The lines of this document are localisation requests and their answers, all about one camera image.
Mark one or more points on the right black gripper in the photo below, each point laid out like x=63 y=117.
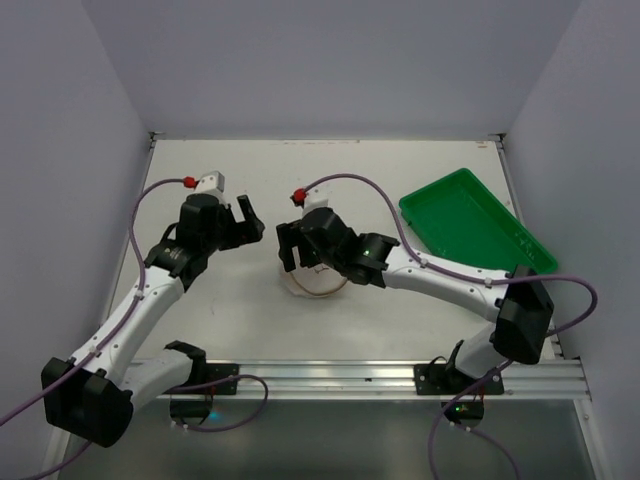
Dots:
x=296 y=245

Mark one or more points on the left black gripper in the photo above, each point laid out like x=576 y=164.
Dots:
x=236 y=226

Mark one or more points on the white mesh laundry bag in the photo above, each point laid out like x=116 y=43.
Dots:
x=312 y=283

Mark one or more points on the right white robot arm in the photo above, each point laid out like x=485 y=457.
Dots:
x=518 y=312

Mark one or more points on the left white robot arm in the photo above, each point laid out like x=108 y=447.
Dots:
x=96 y=392

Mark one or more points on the green plastic tray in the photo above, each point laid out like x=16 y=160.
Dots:
x=459 y=219

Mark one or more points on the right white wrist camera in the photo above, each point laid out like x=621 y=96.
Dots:
x=309 y=200

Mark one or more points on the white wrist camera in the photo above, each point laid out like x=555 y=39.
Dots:
x=212 y=183
x=309 y=200

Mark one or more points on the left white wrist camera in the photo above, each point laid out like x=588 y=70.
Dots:
x=212 y=183

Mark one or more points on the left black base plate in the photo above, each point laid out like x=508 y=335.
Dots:
x=209 y=380

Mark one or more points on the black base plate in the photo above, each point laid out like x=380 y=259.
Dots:
x=437 y=379
x=209 y=380

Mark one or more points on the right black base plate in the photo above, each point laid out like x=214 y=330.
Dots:
x=437 y=379

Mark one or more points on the aluminium mounting rail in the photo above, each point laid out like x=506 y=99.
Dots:
x=400 y=380

